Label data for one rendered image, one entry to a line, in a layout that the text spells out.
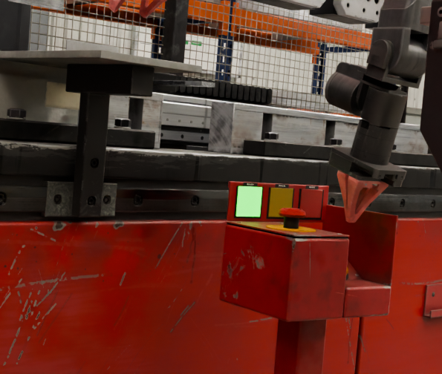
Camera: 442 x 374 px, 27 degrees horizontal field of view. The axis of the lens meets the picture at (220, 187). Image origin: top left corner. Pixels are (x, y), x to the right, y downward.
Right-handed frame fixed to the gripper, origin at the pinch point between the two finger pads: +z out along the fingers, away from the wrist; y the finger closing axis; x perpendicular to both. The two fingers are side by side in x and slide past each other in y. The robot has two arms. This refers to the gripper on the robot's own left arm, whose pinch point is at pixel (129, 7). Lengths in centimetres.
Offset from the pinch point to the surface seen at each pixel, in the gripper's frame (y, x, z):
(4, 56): 10.4, -8.0, 14.1
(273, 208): -24.7, 20.7, 19.2
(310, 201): -32.0, 21.1, 17.5
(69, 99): -3.6, -8.2, 20.1
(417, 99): -609, -311, 155
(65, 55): 10.3, 4.1, 6.6
